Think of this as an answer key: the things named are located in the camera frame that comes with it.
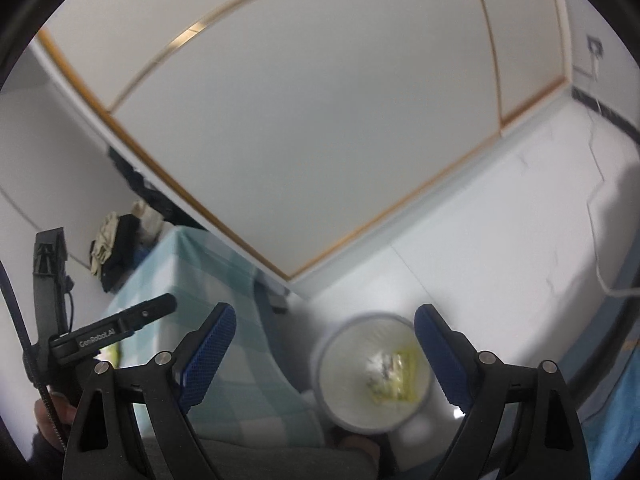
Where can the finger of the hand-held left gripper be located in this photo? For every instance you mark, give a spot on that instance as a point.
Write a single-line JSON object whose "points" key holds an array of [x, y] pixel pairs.
{"points": [[125, 317]]}

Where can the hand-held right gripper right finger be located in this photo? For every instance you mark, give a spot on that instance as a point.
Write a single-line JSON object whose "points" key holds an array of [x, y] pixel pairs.
{"points": [[440, 355]]}

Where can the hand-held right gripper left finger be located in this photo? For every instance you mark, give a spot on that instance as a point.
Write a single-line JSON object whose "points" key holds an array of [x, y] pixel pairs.
{"points": [[210, 350]]}

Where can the yellow plastic wrapper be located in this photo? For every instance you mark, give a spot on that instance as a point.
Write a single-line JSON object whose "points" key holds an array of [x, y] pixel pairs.
{"points": [[405, 380]]}

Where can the white round trash bin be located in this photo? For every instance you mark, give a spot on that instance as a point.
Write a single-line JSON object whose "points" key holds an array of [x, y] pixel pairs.
{"points": [[350, 385]]}

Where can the person's left hand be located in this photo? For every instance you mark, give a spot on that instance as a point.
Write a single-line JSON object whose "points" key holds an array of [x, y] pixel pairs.
{"points": [[50, 415]]}

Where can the teal checked tablecloth table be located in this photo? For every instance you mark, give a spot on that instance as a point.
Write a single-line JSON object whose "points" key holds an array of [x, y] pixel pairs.
{"points": [[250, 390]]}

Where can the black folded clothes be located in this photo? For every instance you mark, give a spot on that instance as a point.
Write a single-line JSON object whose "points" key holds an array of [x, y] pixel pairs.
{"points": [[122, 255]]}

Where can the beige folded cloth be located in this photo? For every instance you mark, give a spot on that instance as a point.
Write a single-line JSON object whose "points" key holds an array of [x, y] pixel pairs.
{"points": [[102, 245]]}

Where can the beige tote bag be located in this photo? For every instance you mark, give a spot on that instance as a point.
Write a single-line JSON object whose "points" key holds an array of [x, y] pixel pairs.
{"points": [[147, 222]]}

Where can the blue cloth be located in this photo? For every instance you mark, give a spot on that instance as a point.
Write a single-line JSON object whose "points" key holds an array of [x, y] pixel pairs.
{"points": [[620, 425]]}

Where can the white wardrobe with wooden trim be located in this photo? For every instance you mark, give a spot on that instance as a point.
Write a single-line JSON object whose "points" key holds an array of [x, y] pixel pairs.
{"points": [[300, 110]]}

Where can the white wall socket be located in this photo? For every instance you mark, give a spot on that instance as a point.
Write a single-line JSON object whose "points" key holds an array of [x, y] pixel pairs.
{"points": [[595, 46]]}

